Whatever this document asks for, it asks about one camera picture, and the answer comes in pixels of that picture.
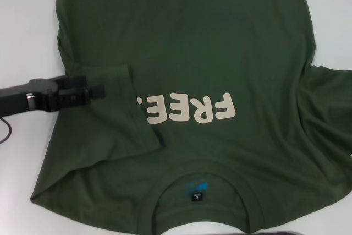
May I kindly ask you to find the dark robot torso edge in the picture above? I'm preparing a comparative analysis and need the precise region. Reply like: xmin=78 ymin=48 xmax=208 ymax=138
xmin=227 ymin=230 xmax=313 ymax=235

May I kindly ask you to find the dark green FREE! t-shirt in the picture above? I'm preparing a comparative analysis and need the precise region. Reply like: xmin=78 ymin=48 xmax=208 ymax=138
xmin=29 ymin=0 xmax=352 ymax=235

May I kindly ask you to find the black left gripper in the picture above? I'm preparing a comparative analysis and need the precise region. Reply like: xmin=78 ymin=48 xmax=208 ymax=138
xmin=0 ymin=76 xmax=106 ymax=117

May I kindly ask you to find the dark left gripper cable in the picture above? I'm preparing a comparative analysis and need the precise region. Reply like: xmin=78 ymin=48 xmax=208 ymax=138
xmin=0 ymin=116 xmax=13 ymax=144

